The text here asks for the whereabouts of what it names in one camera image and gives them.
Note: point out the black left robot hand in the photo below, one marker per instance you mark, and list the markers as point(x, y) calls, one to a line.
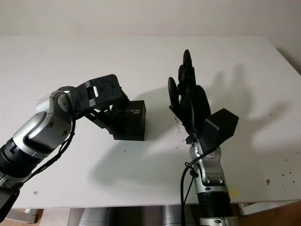
point(103, 122)

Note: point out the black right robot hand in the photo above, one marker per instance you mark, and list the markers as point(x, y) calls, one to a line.
point(195, 106)

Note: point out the black printed RealSense box lid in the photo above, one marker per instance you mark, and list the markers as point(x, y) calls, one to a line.
point(131, 117)

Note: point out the black box base with foam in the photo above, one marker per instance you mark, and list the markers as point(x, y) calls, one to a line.
point(129, 137)

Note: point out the yellow tape piece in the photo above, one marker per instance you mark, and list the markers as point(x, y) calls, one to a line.
point(235, 191)

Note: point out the grey table base bar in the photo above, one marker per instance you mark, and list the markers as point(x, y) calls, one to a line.
point(26, 215)

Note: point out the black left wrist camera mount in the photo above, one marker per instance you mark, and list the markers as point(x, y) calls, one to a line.
point(101, 91)

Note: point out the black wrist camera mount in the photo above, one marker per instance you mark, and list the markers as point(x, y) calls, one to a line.
point(101, 91)
point(221, 129)

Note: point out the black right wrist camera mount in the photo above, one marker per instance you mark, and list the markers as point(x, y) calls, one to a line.
point(221, 129)

